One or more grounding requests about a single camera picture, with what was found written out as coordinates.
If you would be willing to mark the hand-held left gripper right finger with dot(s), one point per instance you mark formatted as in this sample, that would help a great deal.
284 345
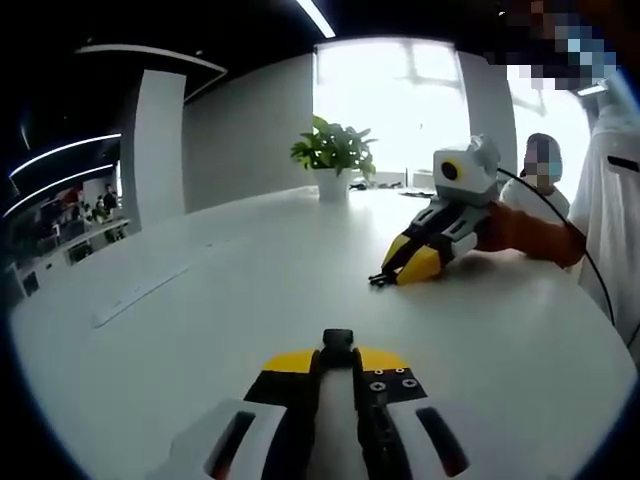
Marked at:
400 430

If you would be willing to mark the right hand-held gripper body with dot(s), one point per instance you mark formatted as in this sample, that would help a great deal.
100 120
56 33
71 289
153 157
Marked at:
470 185

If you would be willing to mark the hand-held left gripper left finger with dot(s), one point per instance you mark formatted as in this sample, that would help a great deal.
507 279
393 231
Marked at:
272 425

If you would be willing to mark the black plastic buckle pronged part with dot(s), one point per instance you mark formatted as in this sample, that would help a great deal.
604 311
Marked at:
377 278

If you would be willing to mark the black plastic buckle socket part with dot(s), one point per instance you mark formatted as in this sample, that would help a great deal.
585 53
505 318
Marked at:
339 345

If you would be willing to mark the green potted plant white pot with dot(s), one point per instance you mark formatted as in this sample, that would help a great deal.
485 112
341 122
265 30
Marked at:
332 187

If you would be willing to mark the person's white shirt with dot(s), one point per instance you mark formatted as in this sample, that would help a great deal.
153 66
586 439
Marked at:
610 225

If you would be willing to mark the white ceiling light strip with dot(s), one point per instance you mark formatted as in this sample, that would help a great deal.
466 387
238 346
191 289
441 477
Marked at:
65 149
315 17
55 186

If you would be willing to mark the white office desk row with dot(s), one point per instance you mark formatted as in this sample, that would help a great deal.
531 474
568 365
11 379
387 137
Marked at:
75 250

